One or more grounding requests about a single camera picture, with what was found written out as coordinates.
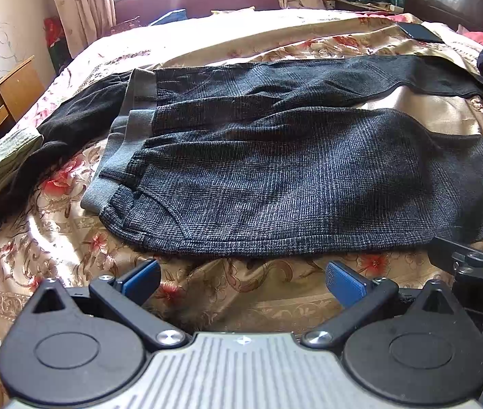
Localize floral satin bedspread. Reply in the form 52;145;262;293
0;9;481;343

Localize wooden bedside desk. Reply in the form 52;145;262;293
0;56;44;137

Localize dark grey checked pants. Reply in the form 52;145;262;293
81;56;483;257

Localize left beige curtain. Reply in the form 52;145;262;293
54;0;117;58

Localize red pink garment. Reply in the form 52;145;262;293
457;25;483;46

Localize blue item on bench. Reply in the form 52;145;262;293
150;9;188;26

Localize black folded garment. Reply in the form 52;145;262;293
0;71;131;225

